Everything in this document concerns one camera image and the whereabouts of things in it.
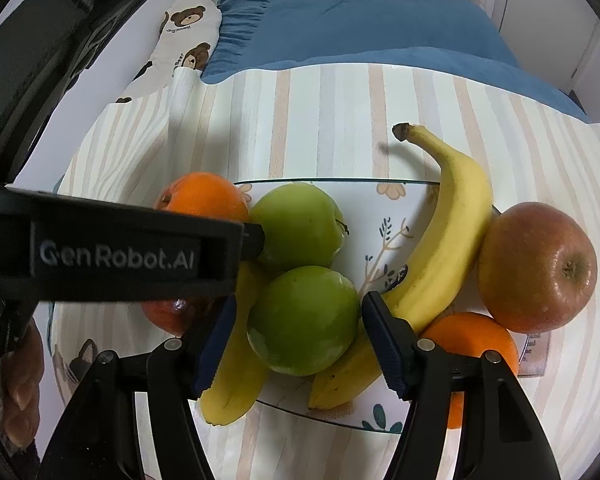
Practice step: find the bear print pillow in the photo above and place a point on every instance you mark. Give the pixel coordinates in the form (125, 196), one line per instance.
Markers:
(185, 35)

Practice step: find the dark red apple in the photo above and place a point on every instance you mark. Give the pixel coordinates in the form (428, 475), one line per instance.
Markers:
(170, 315)

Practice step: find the red yellow apple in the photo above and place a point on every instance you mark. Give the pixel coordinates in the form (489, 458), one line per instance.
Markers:
(530, 270)

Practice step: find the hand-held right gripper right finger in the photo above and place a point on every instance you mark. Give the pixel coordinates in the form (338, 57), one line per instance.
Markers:
(385, 340)

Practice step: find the yellow banana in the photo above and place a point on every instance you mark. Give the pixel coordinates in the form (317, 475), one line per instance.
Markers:
(455, 220)
(230, 375)

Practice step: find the oval floral plate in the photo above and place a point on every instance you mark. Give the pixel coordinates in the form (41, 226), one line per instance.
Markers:
(370, 210)

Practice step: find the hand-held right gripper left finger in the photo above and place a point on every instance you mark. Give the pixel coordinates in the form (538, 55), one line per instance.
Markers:
(215, 345)

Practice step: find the cat print striped blanket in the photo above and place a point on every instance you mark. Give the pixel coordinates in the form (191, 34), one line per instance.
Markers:
(305, 125)

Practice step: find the blue pillow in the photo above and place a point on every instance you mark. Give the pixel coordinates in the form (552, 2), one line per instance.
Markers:
(360, 30)

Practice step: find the green apple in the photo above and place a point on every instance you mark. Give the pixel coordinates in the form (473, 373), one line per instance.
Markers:
(295, 225)
(300, 320)

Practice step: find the orange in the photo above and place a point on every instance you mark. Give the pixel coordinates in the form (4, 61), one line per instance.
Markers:
(475, 335)
(205, 195)

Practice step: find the white door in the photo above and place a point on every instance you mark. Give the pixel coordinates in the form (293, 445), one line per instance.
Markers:
(540, 20)

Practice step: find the person's left hand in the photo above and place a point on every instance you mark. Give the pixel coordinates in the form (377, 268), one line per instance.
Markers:
(22, 385)

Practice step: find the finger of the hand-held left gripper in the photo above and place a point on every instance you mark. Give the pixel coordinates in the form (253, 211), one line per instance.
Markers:
(255, 242)

